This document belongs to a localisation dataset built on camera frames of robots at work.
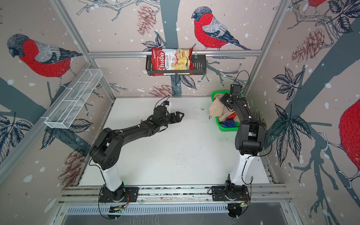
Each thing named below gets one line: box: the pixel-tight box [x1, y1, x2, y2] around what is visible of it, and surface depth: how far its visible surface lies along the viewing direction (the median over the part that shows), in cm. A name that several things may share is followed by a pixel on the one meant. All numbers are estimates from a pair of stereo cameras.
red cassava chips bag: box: [151, 47, 195, 77], surface depth 90 cm
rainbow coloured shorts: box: [219, 112, 237, 128], surface depth 95 cm
